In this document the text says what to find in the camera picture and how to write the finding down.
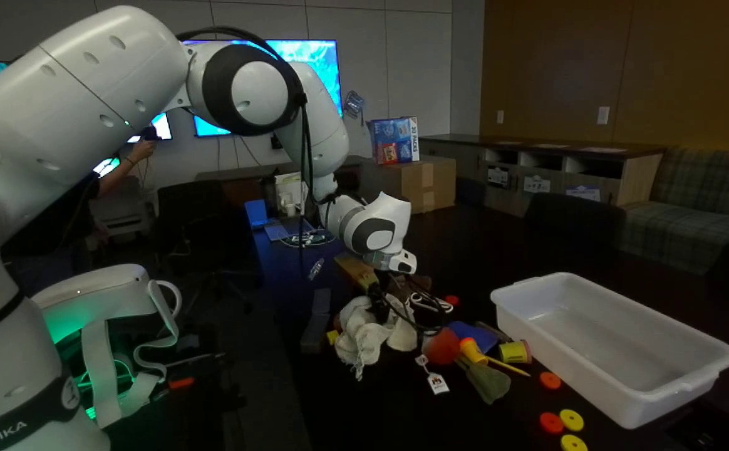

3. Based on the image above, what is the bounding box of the brown cardboard box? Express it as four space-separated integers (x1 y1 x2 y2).
398 156 458 215

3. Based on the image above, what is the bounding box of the large wall screen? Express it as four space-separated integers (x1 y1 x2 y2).
179 36 345 141

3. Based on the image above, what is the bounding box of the person in dark clothing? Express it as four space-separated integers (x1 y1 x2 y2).
96 139 157 199

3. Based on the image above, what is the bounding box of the red toy apple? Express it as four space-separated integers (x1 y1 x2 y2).
423 327 463 372

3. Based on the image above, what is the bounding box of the tan wrist camera mount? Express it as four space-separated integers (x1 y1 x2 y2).
333 253 383 294

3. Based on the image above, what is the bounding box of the yellow green toy block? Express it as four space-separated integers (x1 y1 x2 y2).
498 339 533 366

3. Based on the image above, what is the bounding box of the white paper tag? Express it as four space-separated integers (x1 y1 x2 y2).
423 372 452 396

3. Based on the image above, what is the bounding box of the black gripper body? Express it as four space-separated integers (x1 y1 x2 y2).
377 268 422 306

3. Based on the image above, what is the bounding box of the translucent white plastic bin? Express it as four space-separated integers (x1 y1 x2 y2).
488 272 729 431

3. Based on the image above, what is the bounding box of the large black ottoman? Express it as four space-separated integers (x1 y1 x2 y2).
523 194 628 272

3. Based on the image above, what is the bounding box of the white towel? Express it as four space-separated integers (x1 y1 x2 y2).
333 297 422 384

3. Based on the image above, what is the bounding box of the yellow toy cylinder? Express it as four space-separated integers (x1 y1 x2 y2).
458 336 533 379

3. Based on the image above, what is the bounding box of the blue draped table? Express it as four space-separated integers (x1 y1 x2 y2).
244 199 354 328

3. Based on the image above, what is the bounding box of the blue toy block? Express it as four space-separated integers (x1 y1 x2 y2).
447 322 503 354

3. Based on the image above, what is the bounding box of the blue printed box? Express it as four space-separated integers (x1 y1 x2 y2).
369 115 423 168

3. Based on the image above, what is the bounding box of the wooden shelf cabinet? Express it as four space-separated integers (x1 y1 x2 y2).
422 135 663 220

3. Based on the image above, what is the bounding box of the small lit monitor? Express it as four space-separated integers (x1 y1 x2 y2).
91 111 174 180

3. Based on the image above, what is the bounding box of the white stand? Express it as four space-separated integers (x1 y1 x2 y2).
274 172 310 220

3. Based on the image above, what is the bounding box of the white looped cable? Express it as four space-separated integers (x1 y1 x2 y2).
405 291 458 318

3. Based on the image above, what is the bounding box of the green plaid sofa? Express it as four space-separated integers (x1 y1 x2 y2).
617 149 729 278

